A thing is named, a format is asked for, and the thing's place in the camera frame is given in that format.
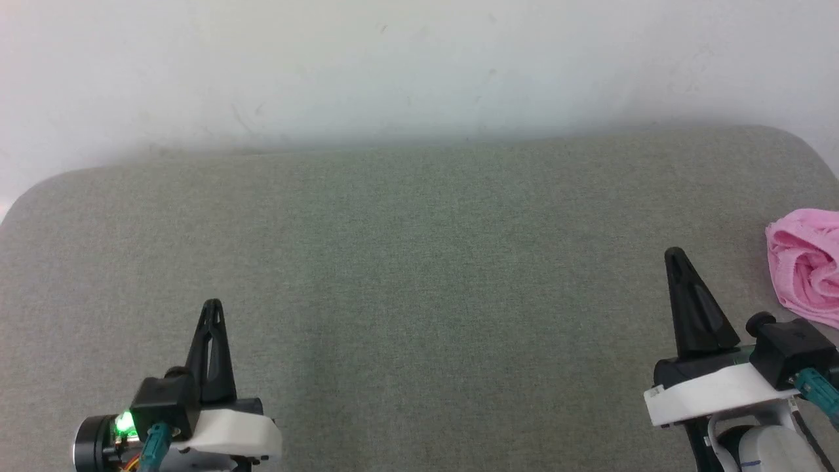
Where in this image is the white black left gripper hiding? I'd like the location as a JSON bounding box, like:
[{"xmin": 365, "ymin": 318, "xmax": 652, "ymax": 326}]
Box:
[{"xmin": 161, "ymin": 300, "xmax": 283, "ymax": 472}]

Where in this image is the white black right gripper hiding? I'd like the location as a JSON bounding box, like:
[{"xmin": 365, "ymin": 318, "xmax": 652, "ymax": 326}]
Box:
[{"xmin": 643, "ymin": 247, "xmax": 810, "ymax": 472}]

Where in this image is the pink garment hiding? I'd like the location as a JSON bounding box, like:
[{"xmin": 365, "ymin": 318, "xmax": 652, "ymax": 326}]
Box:
[{"xmin": 765, "ymin": 208, "xmax": 839, "ymax": 329}]

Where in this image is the teal left camera cable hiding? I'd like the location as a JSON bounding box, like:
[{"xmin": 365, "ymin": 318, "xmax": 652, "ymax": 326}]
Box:
[{"xmin": 136, "ymin": 423, "xmax": 174, "ymax": 472}]

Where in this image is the teal camera cable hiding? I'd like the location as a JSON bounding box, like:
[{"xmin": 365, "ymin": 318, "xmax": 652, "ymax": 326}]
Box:
[
  {"xmin": 136, "ymin": 423, "xmax": 174, "ymax": 472},
  {"xmin": 789, "ymin": 368, "xmax": 839, "ymax": 418}
]

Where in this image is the black cylinder with silver ring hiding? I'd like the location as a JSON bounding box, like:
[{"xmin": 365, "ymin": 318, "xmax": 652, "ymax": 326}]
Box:
[{"xmin": 73, "ymin": 413, "xmax": 142, "ymax": 472}]

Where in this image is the teal right camera cable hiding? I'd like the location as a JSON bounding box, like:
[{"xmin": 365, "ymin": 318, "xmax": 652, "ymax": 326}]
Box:
[{"xmin": 789, "ymin": 368, "xmax": 839, "ymax": 418}]

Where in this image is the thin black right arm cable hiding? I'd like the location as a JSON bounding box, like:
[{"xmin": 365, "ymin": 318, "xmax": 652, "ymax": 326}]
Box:
[{"xmin": 792, "ymin": 400, "xmax": 836, "ymax": 472}]

